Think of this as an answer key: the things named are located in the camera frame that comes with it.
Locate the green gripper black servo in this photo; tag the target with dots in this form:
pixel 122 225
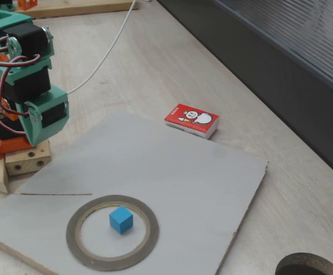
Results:
pixel 51 114

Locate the orange green leader arm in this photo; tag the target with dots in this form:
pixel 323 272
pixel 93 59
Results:
pixel 27 3

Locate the blue cube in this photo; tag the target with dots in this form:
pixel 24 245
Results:
pixel 120 220

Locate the red cartoon print box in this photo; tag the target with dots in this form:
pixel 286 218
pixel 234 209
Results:
pixel 178 114

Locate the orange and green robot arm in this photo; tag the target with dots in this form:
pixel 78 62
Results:
pixel 17 20

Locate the wooden block with screw holes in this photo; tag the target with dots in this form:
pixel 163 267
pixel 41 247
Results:
pixel 26 164

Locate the long wooden plank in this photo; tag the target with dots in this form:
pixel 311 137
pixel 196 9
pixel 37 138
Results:
pixel 83 8

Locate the grey board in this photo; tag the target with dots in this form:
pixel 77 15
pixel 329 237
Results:
pixel 183 186

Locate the dark ribbed glass partition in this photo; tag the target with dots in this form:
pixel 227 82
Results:
pixel 269 57

